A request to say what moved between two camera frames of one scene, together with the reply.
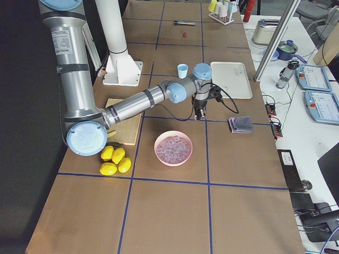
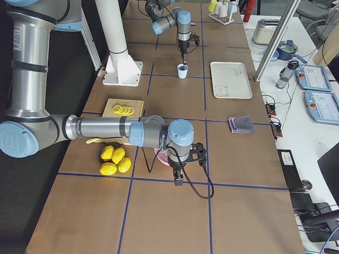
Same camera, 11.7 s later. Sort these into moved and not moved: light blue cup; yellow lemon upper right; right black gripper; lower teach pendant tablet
Moved: right black gripper
Not moved: lower teach pendant tablet; yellow lemon upper right; light blue cup
